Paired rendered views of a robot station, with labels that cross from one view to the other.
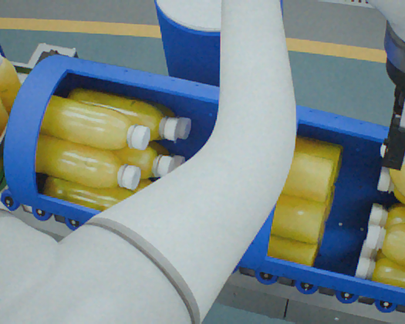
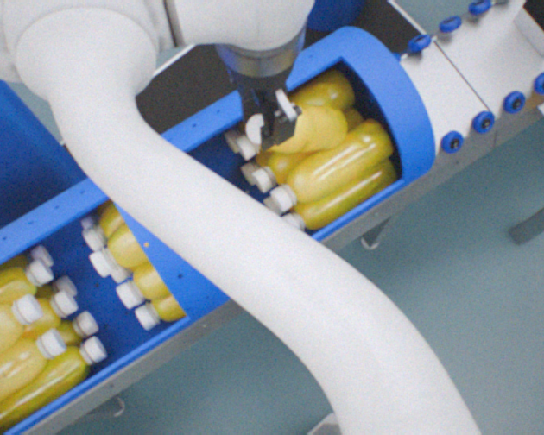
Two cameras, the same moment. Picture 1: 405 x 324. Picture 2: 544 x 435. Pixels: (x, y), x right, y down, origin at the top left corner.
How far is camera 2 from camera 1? 34 cm
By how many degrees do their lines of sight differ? 26
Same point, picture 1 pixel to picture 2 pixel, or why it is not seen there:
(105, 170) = (28, 362)
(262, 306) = (230, 313)
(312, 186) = not seen: hidden behind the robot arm
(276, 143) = (403, 331)
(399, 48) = (258, 60)
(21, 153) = not seen: outside the picture
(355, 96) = not seen: hidden behind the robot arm
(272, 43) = (254, 217)
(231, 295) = (200, 329)
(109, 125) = not seen: outside the picture
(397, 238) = (306, 184)
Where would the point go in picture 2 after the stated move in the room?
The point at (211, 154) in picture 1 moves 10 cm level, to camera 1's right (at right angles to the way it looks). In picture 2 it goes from (385, 420) to (477, 253)
